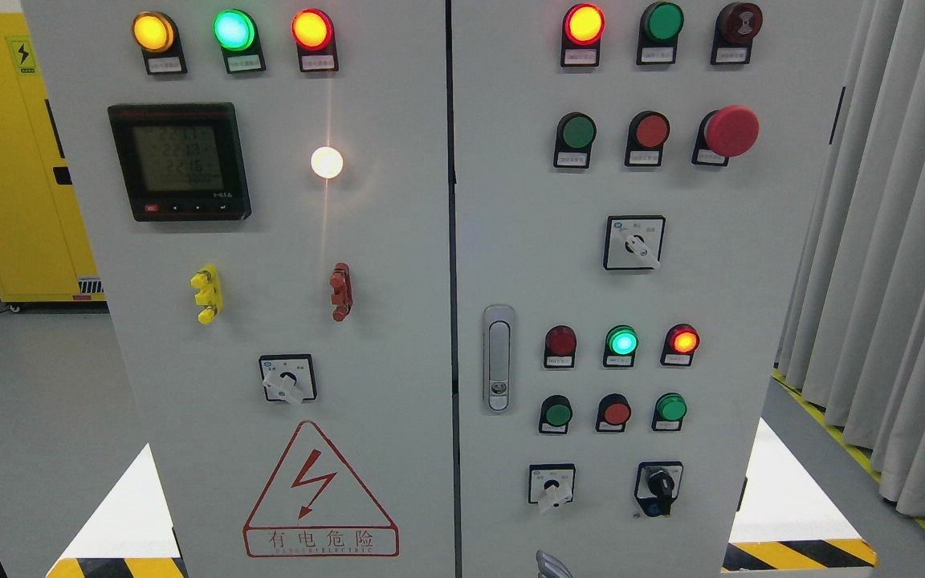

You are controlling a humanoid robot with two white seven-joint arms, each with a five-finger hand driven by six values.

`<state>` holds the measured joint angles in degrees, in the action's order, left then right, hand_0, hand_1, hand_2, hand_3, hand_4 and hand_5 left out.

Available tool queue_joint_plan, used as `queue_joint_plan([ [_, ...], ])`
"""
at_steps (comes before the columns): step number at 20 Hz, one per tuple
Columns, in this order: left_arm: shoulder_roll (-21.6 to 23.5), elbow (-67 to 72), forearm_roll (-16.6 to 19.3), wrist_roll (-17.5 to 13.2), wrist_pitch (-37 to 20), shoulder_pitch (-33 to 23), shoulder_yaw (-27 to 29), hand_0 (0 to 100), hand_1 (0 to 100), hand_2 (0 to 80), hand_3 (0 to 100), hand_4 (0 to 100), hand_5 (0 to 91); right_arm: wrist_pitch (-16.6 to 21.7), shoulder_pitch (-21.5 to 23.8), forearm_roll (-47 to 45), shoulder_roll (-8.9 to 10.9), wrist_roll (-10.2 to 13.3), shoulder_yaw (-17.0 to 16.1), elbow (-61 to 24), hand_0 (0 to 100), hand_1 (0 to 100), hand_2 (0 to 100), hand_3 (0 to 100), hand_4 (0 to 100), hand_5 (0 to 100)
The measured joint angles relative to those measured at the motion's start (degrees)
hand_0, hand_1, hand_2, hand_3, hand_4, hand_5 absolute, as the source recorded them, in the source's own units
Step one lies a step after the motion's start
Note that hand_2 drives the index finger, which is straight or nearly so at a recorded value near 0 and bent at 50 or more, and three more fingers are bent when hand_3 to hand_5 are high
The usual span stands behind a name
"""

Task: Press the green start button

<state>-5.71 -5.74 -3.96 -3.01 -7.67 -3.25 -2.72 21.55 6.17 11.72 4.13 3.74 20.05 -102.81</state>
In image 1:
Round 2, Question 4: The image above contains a white rotary switch left door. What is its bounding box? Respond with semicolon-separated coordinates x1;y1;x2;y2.
258;354;318;404

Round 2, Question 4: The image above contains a green start push button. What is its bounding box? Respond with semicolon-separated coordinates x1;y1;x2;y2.
552;111;596;169

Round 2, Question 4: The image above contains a lower red push button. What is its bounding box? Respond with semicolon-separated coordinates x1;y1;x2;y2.
595;393;632;433

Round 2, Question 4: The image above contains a yellow indicator lamp top left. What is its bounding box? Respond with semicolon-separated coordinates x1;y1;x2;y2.
132;11;187;75

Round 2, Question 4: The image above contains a dark red indicator lamp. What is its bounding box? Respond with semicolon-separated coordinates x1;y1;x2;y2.
543;325;577;369

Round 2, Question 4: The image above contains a green lit indicator lamp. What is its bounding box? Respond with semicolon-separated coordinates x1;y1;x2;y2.
602;324;640;368

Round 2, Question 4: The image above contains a red mushroom emergency stop button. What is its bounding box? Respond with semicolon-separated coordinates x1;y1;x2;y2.
691;105;760;167

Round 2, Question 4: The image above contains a red indicator lamp top left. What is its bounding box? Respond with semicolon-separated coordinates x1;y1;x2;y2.
290;7;339;73

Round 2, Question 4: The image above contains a white lit indicator lamp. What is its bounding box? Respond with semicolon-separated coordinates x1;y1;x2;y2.
311;145;344;180

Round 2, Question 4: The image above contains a silver door latch handle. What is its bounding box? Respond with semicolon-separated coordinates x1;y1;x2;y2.
483;304;516;413

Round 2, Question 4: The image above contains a grey curtain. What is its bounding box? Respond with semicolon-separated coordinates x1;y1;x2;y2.
778;1;925;519

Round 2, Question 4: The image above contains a black selector switch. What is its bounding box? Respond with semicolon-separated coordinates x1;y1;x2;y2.
633;461;683;517

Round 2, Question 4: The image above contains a black digital power meter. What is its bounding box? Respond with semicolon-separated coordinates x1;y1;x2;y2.
108;102;252;221

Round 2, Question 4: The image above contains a red lit indicator lamp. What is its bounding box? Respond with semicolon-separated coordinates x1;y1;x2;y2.
658;324;700;367

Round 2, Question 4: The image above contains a white rotary switch upper right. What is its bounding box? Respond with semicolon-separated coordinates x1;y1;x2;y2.
602;215;666;273

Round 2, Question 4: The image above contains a lower green push button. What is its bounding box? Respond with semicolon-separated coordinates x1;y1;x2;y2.
537;394;573;435

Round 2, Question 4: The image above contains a green indicator lamp top left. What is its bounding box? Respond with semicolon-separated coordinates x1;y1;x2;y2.
212;10;267;74

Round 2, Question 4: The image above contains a red electric hazard warning sticker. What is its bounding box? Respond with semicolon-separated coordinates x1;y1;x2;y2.
242;421;399;557

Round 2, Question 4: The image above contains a yellow safety cabinet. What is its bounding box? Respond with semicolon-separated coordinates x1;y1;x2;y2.
0;1;105;306

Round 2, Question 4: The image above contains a grey electrical control cabinet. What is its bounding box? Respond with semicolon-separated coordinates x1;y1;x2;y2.
22;1;864;577

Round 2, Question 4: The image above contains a red stop push button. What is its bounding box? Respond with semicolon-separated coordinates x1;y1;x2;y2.
624;110;670;168

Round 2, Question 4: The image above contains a red lit lamp top right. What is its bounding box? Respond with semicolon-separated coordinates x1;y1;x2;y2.
560;2;606;68

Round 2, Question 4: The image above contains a dark green lamp top right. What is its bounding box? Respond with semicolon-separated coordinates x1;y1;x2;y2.
636;1;684;65

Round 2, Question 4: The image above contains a white rotary switch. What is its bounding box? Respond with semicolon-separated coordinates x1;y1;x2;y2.
602;215;666;273
528;463;577;513

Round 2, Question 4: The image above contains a lower green indicator lamp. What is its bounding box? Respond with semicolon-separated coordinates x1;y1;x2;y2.
652;393;689;432

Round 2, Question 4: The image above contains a white rotary switch lower right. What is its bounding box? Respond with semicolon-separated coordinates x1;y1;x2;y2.
528;463;577;513

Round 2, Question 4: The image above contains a dark red buzzer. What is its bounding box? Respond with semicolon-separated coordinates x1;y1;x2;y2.
710;2;764;65

